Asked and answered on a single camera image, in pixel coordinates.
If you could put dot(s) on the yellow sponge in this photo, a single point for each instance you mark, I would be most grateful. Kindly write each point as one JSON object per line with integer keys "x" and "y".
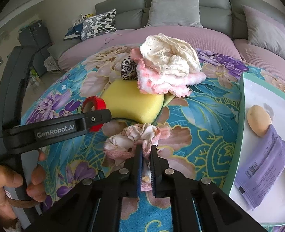
{"x": 128, "y": 101}

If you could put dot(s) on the pink sofa seat cover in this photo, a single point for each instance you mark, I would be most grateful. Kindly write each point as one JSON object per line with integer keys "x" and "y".
{"x": 261, "y": 53}
{"x": 89, "y": 50}

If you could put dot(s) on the white pillow with dark print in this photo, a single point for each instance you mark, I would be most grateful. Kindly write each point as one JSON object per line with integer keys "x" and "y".
{"x": 97, "y": 24}

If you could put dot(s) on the white patterned bag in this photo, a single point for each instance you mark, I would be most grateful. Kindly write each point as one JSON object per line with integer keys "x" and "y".
{"x": 51, "y": 64}

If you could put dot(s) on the teal box lid tray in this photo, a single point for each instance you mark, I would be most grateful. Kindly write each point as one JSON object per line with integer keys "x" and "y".
{"x": 273, "y": 96}

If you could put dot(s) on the cream lace cloth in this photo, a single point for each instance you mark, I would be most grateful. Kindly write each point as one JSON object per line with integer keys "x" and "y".
{"x": 171, "y": 53}

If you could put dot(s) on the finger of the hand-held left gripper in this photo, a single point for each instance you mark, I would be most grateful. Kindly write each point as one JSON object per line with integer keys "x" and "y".
{"x": 98, "y": 118}

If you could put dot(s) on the white and yellow booklet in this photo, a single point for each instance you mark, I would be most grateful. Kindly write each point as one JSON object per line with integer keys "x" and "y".
{"x": 80, "y": 19}

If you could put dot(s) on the grey and pink pillow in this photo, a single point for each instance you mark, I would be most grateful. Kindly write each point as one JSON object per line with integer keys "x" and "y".
{"x": 263, "y": 29}

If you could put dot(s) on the pink and white crochet cloth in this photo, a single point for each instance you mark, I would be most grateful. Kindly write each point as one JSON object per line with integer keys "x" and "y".
{"x": 157, "y": 84}

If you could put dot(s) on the red tape roll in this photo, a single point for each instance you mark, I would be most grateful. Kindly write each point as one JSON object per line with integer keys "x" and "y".
{"x": 96, "y": 101}

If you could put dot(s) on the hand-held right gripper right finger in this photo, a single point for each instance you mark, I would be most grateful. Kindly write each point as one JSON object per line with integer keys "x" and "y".
{"x": 153, "y": 169}

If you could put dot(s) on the plain grey pillow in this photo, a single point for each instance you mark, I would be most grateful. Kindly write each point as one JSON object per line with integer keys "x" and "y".
{"x": 173, "y": 9}

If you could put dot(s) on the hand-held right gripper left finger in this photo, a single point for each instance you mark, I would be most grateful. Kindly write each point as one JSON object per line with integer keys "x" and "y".
{"x": 140, "y": 166}

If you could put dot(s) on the floral cloth with pink trim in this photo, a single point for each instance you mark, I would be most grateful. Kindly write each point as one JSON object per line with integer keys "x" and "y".
{"x": 123, "y": 137}

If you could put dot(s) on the dark grey cabinet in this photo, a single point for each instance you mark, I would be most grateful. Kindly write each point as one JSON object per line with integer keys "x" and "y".
{"x": 36, "y": 38}

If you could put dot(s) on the leopard print scrunchie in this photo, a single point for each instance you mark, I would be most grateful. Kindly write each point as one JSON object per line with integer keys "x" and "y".
{"x": 129, "y": 69}

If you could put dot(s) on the orange egg-shaped sponge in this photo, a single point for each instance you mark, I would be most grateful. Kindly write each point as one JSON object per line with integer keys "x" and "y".
{"x": 258, "y": 119}

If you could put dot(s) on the grey sofa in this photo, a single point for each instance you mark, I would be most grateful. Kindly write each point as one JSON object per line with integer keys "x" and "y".
{"x": 181, "y": 2}

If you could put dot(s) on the purple plastic packet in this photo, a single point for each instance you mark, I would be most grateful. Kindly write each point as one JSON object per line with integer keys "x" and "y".
{"x": 261, "y": 164}

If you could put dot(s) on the green and white package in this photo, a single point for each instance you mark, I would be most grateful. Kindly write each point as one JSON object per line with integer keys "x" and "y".
{"x": 33, "y": 75}

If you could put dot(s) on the floral blanket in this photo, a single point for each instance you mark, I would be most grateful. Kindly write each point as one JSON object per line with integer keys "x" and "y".
{"x": 205, "y": 130}

